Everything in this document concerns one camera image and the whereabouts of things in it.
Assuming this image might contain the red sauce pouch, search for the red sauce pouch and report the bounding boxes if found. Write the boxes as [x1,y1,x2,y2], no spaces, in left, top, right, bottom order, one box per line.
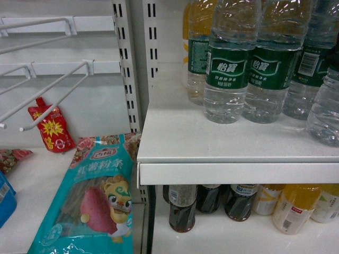
[28,97,76,153]

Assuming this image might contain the dark tea bottle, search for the dark tea bottle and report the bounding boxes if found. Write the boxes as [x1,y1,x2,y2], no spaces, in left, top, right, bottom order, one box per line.
[224,184,258,222]
[168,185,197,233]
[196,185,221,214]

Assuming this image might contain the dark tea bottle middle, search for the dark tea bottle middle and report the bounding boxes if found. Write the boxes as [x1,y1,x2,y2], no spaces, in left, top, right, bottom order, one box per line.
[196,185,221,214]

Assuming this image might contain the yellow drink bottle rear right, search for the yellow drink bottle rear right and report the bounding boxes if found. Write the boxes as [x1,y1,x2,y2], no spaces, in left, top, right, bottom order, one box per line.
[310,183,338,223]

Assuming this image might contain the water bottle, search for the water bottle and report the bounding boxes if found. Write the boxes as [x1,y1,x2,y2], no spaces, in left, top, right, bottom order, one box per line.
[203,0,261,124]
[243,0,313,124]
[187,0,217,106]

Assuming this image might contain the yellow drink bottle front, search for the yellow drink bottle front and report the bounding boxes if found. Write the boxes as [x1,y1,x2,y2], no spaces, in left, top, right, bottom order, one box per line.
[272,184,322,235]

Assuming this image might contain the teal sweet potato noodle bag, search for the teal sweet potato noodle bag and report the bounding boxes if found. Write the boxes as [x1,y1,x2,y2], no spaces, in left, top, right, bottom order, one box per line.
[29,132,141,253]

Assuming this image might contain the water bottle far left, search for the water bottle far left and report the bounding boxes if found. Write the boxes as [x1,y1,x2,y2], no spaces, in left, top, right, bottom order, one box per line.
[187,0,217,106]

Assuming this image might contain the water bottle edge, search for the water bottle edge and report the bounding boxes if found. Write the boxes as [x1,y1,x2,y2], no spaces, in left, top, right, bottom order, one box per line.
[306,44,339,147]

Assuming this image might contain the white display hook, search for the white display hook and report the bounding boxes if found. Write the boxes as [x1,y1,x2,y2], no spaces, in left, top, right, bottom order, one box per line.
[0,62,37,130]
[19,59,95,132]

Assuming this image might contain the white slotted shelf upright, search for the white slotted shelf upright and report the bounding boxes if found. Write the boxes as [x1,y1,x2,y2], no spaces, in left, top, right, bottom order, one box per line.
[111,0,149,204]

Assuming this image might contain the water bottle barcode label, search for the water bottle barcode label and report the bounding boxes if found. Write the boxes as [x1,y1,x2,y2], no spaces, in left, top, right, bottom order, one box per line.
[283,1,338,121]

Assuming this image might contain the white shelf board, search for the white shelf board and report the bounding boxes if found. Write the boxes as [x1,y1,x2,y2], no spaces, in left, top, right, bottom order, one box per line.
[137,63,338,185]

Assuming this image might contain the dark tea bottle right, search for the dark tea bottle right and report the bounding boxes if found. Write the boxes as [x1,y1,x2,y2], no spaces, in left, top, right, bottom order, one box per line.
[224,184,258,222]

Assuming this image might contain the yellow juice bottle upper shelf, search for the yellow juice bottle upper shelf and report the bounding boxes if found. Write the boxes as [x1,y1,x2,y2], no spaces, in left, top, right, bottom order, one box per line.
[182,1,192,88]

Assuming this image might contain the dark tea bottle left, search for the dark tea bottle left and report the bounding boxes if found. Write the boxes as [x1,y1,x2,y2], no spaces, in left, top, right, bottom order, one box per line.
[168,185,197,233]

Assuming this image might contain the yellow drink bottle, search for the yellow drink bottle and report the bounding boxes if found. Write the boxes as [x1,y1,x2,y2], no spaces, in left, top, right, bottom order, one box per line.
[272,184,322,235]
[310,183,338,223]
[252,184,286,215]

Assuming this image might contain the blue package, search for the blue package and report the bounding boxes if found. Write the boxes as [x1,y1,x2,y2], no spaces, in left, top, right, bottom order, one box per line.
[0,172,17,227]

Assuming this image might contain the yellow drink bottle rear left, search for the yellow drink bottle rear left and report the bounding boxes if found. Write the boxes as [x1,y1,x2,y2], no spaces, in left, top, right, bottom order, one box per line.
[252,184,286,215]

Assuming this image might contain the white display hook right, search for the white display hook right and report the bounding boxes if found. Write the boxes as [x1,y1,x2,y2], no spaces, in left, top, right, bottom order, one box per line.
[19,59,95,132]

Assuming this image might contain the white display hook left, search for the white display hook left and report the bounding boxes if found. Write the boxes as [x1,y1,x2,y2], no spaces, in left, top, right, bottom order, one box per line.
[0,62,37,130]

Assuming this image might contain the red patterned snack bag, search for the red patterned snack bag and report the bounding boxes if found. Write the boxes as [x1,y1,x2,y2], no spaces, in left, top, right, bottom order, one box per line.
[1,149,33,175]

